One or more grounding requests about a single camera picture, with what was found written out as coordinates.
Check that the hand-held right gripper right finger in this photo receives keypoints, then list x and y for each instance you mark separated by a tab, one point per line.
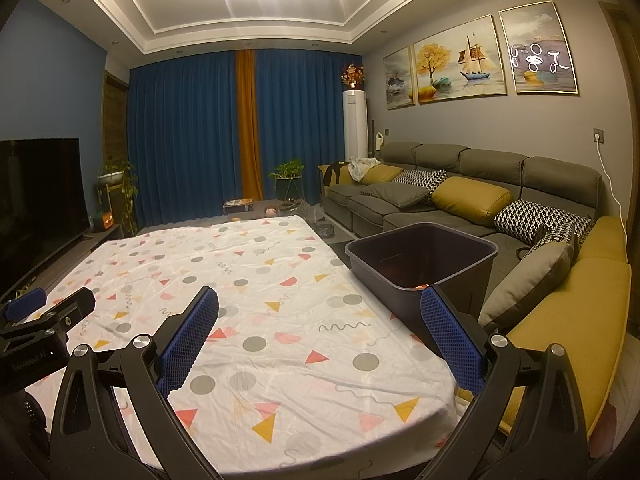
452	342

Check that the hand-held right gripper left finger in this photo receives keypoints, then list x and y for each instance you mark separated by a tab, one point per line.
187	342

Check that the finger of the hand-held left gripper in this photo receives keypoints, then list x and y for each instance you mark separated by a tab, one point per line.
72	307
25	304

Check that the grey plastic bin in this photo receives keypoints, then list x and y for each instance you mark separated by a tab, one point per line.
385	285

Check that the grey television stand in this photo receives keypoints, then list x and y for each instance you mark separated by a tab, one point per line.
105	234

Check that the small orange gadget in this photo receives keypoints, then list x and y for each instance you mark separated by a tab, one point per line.
107	220

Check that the printed white tablecloth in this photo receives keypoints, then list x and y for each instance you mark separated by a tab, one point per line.
280	320

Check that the large grey pillow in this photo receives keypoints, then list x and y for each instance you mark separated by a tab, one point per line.
530	280

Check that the black flat television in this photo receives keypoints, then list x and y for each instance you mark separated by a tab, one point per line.
40	200

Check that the gold plant stand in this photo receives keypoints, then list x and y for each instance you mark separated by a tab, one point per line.
115	207

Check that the trailing potted plant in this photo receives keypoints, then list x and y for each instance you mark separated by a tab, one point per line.
117	172

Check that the large yellow pillow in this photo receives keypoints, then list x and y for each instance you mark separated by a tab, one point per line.
472	200

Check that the black white patterned pillow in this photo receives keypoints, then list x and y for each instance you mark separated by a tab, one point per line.
570	232
522	215
422	177

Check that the flat grey pillow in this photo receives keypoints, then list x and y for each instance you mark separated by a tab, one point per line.
397	195

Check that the brown slippers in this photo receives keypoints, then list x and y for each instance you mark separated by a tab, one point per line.
290	205

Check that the small yellow pillow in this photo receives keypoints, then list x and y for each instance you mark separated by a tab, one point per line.
380	174

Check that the grey yellow sofa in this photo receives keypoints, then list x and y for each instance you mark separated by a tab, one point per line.
490	160

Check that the white cloth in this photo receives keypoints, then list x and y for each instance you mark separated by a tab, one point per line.
362	166

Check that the potted plant in green stand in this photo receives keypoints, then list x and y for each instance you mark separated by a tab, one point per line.
286	170

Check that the blue curtain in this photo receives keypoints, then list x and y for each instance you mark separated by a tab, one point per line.
185	135
305	120

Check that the white handheld device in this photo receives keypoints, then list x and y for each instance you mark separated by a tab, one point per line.
379	140

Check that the orange curtain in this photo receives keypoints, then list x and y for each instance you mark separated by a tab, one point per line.
248	125

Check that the white standing air conditioner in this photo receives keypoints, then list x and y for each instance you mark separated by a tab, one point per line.
354	125

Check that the small framed painting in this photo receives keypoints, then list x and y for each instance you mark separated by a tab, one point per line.
399	80

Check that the framed sailboat tree painting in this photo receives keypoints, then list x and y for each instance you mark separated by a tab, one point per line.
457	62

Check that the red gold flower decoration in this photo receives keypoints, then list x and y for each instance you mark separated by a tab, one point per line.
354	76

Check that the framed grey sky painting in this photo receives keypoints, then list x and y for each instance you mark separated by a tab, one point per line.
540	50

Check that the grey wall socket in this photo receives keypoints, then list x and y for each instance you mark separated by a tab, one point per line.
598	135

